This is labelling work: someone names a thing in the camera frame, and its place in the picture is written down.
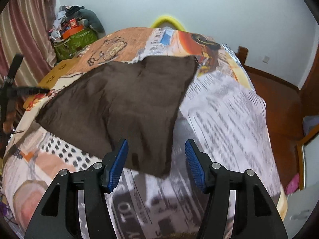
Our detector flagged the brown t-shirt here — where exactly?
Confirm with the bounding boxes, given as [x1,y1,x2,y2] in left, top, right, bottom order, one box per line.
[36,56,198,177]

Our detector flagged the bamboo lap desk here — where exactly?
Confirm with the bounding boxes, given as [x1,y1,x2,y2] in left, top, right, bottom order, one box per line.
[38,58,80,89]

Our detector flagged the green fabric storage bin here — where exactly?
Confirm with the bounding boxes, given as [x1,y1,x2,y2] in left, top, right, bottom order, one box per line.
[53,28,98,62]

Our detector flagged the red and gold striped curtain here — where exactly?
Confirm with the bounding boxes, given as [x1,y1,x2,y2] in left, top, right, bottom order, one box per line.
[1,0,57,86]

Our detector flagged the orange box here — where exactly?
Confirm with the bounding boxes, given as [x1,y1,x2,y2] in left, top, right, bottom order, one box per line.
[62,25,84,39]

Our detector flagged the wardrobe mirror door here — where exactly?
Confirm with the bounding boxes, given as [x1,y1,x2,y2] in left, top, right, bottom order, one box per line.
[296,125,318,190]

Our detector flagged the newspaper print bed sheet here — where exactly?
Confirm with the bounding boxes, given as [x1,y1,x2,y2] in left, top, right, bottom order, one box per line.
[1,27,288,238]

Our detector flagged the yellow foam tube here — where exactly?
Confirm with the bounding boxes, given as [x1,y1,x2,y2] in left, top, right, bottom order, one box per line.
[151,15,185,31]

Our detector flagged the white wall socket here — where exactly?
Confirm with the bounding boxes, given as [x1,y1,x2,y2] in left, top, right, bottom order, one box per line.
[262,56,270,64]

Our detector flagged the dark wooden bed post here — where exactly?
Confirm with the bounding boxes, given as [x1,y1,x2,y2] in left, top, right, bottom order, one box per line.
[236,46,249,66]

